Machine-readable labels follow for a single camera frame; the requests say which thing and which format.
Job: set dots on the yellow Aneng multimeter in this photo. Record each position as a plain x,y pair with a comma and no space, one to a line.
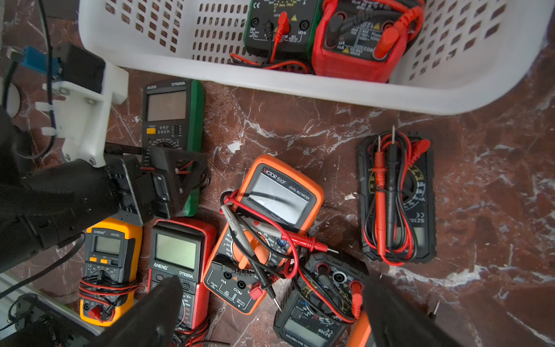
112,252

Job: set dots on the dark green multimeter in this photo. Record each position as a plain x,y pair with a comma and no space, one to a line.
281,34
173,116

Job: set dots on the slim black multimeter with probes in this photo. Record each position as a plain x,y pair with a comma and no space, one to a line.
396,198

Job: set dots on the small red multimeter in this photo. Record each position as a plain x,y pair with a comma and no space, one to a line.
365,40

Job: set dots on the large red Aneng multimeter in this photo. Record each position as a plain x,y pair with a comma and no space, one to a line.
181,247

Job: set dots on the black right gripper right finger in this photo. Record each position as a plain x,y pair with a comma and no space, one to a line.
396,322

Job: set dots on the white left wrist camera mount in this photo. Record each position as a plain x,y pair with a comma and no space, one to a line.
89,86

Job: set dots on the orange multimeter front right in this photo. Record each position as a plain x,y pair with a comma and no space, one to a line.
361,333

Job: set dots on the orange Victor multimeter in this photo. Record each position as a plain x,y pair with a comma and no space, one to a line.
266,227

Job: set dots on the small black multimeter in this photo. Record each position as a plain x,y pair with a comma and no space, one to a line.
323,300

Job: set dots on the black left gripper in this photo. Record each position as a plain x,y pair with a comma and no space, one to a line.
52,207

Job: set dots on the white plastic perforated basket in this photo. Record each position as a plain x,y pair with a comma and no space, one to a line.
469,52

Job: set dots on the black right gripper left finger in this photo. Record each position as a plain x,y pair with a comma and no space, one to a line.
151,322

